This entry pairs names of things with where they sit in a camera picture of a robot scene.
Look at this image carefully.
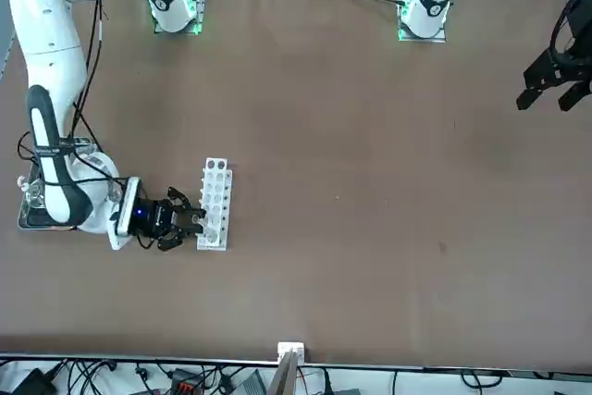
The glass test tube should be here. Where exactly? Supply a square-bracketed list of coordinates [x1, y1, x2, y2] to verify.
[196, 214, 221, 241]

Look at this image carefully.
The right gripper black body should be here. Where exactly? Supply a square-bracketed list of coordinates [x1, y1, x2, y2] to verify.
[130, 197, 177, 241]

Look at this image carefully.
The white test tube rack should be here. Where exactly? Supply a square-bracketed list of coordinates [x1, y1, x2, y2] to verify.
[196, 156, 235, 252]

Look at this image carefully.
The stainless steel tray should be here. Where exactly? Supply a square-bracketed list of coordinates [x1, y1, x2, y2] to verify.
[17, 137, 93, 232]

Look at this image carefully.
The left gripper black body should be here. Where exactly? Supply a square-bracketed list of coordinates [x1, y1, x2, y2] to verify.
[564, 0, 592, 52]

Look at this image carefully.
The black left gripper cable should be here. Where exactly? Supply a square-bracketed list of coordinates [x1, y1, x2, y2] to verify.
[550, 0, 579, 68]

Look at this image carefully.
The black orange connector box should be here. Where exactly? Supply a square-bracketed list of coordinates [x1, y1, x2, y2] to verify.
[168, 368, 205, 392]

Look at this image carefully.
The black ring tripod stand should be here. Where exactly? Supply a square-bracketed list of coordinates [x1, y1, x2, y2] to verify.
[17, 131, 33, 163]

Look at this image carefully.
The dark ribbed power supply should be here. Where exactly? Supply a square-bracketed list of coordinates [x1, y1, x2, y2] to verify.
[234, 369, 268, 395]

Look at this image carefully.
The white table edge bracket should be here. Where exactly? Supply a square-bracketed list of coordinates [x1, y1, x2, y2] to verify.
[277, 341, 306, 363]

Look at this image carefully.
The table edge rail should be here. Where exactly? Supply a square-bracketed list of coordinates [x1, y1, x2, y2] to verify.
[0, 352, 592, 376]

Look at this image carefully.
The large black adapter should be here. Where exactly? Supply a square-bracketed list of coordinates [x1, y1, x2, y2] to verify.
[8, 366, 57, 395]

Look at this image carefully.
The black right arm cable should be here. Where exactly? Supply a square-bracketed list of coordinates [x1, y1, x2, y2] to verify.
[68, 0, 110, 142]

